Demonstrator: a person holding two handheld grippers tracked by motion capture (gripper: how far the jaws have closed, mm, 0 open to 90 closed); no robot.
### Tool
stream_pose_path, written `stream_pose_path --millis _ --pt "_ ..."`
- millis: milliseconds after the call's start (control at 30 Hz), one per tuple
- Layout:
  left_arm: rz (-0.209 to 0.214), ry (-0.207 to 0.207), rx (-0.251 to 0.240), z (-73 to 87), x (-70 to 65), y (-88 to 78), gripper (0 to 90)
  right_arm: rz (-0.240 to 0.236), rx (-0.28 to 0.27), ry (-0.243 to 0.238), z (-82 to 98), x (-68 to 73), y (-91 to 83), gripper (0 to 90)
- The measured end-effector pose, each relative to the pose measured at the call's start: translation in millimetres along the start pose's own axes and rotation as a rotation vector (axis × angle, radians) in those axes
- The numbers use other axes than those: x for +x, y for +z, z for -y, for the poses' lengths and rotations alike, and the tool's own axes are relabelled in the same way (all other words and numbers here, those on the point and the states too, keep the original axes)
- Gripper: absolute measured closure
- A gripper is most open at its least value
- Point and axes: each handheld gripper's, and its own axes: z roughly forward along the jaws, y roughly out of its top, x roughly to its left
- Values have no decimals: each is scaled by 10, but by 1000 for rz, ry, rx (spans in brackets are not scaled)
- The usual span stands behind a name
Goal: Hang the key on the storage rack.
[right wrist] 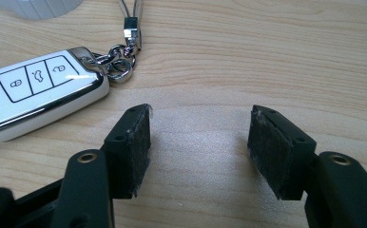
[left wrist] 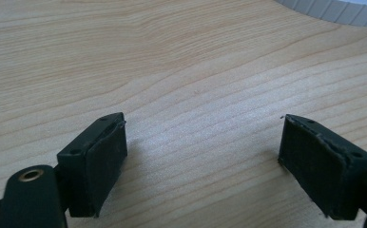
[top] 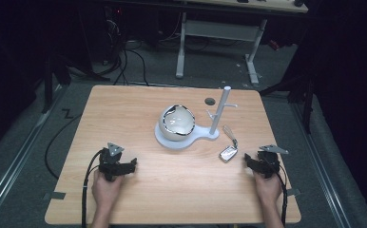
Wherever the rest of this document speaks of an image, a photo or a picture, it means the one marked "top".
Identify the black floor cable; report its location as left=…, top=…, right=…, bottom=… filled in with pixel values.
left=44, top=108, right=83, bottom=181

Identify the person's right hand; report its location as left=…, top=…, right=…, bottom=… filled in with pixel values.
left=253, top=172, right=283, bottom=207

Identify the dark metal stand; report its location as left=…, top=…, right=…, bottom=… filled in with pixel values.
left=40, top=51, right=73, bottom=115
left=259, top=70, right=317, bottom=135

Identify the dark computer tower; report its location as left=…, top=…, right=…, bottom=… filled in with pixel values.
left=103, top=5, right=126, bottom=65

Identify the silver key fob with strap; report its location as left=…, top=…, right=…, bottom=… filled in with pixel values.
left=218, top=124, right=240, bottom=163

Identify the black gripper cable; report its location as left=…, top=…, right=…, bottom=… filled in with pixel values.
left=81, top=149, right=106, bottom=228
left=275, top=161, right=289, bottom=228

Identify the person's left hand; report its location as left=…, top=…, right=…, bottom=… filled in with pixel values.
left=91, top=170, right=125, bottom=206

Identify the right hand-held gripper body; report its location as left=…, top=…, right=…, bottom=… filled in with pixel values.
left=257, top=144, right=290, bottom=180

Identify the metal floor rail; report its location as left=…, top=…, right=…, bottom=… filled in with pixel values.
left=0, top=85, right=66, bottom=224
left=290, top=101, right=353, bottom=228

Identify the white key stand with pegs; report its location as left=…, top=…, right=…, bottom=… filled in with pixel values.
left=154, top=85, right=239, bottom=150

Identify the small red object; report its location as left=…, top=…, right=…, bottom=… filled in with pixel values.
left=268, top=39, right=281, bottom=52

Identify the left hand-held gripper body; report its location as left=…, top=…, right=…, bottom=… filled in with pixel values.
left=98, top=142, right=125, bottom=182

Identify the black cable bundle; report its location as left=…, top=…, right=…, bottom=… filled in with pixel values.
left=90, top=18, right=150, bottom=87

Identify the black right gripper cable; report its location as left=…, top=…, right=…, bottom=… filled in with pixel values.
left=275, top=161, right=289, bottom=228

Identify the white-legged background desk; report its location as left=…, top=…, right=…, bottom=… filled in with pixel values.
left=174, top=0, right=309, bottom=86

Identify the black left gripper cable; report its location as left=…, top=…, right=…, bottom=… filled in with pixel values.
left=81, top=149, right=106, bottom=228

